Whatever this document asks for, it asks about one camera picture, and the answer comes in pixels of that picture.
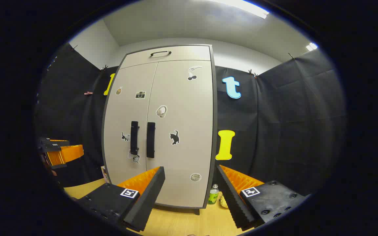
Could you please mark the black backdrop cloth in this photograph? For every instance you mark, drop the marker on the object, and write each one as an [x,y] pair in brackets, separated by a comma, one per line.
[290,131]

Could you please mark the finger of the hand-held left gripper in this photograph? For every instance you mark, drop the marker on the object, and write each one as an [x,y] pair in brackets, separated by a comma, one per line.
[66,154]

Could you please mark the yellow knitted ball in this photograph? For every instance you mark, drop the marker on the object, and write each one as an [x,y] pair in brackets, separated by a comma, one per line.
[224,202]

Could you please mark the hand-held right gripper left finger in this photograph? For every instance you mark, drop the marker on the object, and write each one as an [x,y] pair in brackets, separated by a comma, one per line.
[146,203]

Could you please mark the beige double-door shoe cabinet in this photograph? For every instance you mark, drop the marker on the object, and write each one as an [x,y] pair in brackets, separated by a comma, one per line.
[182,54]

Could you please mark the green plastic bottle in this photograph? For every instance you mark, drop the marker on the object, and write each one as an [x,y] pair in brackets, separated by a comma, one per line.
[213,196]

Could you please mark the small ceiling light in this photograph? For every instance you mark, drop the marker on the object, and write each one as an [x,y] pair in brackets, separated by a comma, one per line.
[311,46]

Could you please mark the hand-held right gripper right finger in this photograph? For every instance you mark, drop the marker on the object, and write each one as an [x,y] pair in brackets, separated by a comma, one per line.
[236,205]

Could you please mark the white book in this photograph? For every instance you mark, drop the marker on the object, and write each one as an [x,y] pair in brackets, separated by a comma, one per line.
[105,173]

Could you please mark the beige cabinet door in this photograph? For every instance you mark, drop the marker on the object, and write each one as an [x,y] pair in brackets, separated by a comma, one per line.
[182,157]
[123,111]

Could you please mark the long ceiling light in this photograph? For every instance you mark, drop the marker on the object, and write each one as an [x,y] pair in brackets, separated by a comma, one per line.
[248,8]

